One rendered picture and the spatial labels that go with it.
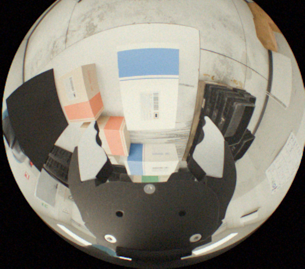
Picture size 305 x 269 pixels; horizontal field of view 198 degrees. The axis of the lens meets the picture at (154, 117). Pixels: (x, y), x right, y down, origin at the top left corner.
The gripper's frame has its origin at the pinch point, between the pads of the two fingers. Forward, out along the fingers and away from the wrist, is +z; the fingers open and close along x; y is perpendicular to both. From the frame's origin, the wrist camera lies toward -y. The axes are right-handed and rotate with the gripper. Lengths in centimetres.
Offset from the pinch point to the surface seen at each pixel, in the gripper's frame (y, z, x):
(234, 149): 70, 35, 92
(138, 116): 6.0, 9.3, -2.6
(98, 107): 5.3, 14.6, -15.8
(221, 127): 34, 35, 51
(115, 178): 41.1, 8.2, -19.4
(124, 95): 0.7, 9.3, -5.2
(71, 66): -10.1, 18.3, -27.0
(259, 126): 88, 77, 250
